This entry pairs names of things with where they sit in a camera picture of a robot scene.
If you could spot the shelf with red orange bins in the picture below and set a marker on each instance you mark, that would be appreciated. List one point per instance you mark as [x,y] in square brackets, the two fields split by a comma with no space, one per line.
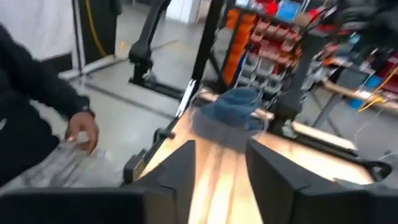
[236,46]

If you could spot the person's hand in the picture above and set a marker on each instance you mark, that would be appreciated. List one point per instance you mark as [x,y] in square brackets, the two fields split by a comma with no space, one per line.
[82,127]

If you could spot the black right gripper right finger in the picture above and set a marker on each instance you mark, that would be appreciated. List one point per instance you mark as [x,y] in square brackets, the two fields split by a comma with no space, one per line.
[295,202]

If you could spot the person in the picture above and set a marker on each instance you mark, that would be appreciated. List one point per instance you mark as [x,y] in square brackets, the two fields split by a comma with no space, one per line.
[31,93]

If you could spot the wooden workbench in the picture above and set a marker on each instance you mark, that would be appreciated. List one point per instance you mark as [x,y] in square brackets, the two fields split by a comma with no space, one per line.
[357,93]

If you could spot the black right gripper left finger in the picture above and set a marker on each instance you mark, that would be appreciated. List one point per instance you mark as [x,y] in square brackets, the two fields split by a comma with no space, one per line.
[109,207]

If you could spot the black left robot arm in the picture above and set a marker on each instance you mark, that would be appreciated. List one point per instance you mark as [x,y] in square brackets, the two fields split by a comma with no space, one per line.
[292,102]

